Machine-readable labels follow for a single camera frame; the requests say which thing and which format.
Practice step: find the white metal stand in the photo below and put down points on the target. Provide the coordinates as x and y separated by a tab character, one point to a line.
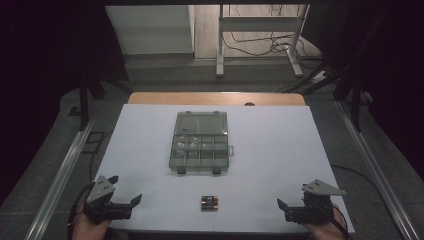
260	24

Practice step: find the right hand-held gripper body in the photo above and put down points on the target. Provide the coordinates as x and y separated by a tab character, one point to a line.
313	213

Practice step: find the black stand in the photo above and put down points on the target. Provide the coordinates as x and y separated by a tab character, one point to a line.
356	106
84	103

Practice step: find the aluminium rail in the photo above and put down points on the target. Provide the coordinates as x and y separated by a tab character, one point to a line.
60	181
376	170

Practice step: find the clear grey compartment box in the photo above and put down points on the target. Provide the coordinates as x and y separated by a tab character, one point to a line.
200	150

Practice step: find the person's right hand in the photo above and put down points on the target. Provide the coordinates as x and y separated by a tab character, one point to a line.
328	231

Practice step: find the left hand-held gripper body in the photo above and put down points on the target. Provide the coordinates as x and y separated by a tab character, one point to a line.
101	191

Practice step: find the person's left hand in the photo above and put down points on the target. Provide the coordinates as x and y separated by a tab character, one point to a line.
88	230

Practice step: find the white cabinet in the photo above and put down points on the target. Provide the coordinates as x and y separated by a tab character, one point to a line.
150	30

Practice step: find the black and orange battery pack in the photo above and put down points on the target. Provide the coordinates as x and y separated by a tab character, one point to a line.
209	203

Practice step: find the wooden table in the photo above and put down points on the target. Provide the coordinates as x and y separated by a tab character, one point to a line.
200	98

